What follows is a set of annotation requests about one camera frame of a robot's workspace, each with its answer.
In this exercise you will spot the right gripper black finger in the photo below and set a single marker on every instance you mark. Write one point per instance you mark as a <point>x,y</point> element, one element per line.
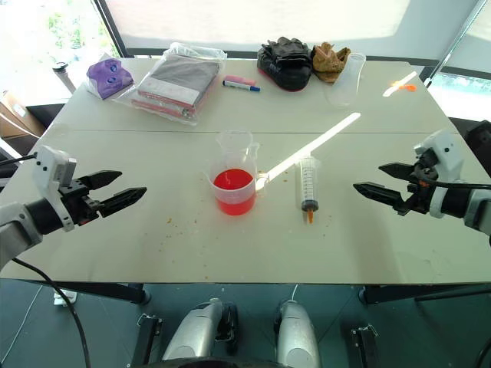
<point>399,171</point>
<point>383,195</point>

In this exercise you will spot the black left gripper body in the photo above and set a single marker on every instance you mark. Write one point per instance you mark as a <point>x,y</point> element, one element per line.
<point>78,205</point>

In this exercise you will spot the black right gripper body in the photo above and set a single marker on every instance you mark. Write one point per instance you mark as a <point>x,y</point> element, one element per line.
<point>420,199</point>

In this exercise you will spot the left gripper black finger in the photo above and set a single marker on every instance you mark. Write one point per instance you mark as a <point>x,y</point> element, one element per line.
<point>101,178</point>
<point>122,199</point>

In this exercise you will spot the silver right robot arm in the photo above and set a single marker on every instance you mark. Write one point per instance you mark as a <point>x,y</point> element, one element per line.
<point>477,207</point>

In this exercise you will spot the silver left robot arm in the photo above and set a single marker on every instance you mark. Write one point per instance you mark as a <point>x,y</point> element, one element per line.
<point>15,230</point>

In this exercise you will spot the clear syringe with orange tip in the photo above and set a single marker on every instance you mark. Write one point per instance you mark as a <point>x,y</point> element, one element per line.
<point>308,180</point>

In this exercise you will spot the beaker with red liquid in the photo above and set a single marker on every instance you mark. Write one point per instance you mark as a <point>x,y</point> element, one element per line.
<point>234,191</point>

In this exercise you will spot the clear plastic beaker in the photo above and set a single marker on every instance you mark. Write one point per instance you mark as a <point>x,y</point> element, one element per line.
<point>234,143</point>

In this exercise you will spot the black chair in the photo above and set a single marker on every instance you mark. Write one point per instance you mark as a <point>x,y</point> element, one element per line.
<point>478,143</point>

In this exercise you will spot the small orange plastic piece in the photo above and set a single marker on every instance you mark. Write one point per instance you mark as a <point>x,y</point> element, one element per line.
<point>408,87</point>

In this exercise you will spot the white power strip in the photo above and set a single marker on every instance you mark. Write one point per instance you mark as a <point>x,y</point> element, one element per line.
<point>64,297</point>

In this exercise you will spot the purple tissue pack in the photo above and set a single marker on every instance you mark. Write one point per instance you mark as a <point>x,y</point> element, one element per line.
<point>107,78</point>

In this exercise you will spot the clear plastic tumbler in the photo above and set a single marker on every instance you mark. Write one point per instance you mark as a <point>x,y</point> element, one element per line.
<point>347,82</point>

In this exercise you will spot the cardboard box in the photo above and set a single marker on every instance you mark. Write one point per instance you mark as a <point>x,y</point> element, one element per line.
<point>15,119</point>

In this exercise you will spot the clear bag with books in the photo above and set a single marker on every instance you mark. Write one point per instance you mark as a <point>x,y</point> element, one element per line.
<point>172,84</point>

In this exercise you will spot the black table leg with clamp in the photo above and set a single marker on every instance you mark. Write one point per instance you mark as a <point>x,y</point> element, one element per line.
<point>364,347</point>
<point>147,339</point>

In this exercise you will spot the slanted metal pole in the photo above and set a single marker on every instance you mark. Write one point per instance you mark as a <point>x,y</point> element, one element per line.
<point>456,38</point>

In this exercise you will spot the silver left robot leg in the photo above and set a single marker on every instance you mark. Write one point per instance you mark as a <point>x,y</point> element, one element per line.
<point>195,333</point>

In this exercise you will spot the silver robot leg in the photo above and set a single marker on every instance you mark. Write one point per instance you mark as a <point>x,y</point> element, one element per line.
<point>297,333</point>
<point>195,333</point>

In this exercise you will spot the black crumpled gloves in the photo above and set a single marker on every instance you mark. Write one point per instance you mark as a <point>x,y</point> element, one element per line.
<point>285,63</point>

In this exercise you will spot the silver right robot leg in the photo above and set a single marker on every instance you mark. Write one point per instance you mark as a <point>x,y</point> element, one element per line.
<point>297,333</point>

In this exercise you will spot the blue capped white marker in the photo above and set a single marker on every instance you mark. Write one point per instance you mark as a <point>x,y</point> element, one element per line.
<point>239,86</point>

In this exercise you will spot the pink eraser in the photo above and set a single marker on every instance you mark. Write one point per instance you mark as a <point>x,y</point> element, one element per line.
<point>241,79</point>

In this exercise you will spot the dark rounded robot torso edge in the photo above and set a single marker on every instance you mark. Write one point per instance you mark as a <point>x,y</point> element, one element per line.
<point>211,363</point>

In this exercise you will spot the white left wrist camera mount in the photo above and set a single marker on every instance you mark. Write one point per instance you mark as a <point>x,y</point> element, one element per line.
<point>48,168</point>

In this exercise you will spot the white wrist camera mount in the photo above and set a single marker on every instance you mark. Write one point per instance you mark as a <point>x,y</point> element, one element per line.
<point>449,153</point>
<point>48,168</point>

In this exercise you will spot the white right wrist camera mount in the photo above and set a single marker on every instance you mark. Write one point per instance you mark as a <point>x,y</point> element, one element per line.
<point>449,153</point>

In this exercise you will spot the black table frame bar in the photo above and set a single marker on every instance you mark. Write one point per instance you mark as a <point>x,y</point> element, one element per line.
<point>422,293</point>
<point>103,292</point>

